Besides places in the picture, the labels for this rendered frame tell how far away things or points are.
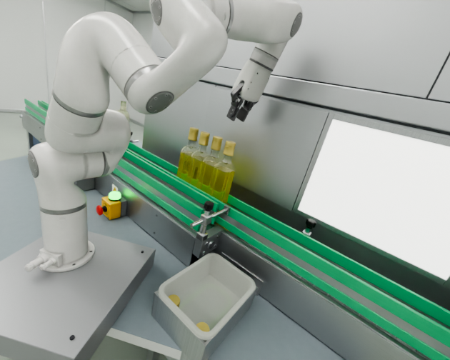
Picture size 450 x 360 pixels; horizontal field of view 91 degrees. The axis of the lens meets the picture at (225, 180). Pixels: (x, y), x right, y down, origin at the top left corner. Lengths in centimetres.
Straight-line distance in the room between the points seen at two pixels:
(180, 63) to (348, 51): 54
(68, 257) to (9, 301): 12
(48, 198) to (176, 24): 45
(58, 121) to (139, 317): 48
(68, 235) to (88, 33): 44
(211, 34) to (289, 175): 53
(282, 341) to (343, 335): 15
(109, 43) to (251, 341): 70
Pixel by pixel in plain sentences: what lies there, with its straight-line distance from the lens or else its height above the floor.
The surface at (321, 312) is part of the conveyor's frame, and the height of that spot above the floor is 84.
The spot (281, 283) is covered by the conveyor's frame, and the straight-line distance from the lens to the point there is 72.
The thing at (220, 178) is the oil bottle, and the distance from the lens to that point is 75.
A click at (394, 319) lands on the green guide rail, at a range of 70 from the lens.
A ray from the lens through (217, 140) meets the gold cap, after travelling 76.
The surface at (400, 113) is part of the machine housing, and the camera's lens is 74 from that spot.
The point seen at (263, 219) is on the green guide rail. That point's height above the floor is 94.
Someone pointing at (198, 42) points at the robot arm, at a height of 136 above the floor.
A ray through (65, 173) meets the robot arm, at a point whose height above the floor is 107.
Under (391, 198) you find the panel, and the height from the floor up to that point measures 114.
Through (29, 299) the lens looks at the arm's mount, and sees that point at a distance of 68.
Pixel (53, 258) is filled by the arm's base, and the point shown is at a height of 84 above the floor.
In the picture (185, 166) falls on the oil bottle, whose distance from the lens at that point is 85.
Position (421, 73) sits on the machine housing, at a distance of 77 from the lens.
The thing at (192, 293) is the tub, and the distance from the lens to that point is 70.
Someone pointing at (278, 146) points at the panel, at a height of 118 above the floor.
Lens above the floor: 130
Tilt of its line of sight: 21 degrees down
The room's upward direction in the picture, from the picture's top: 14 degrees clockwise
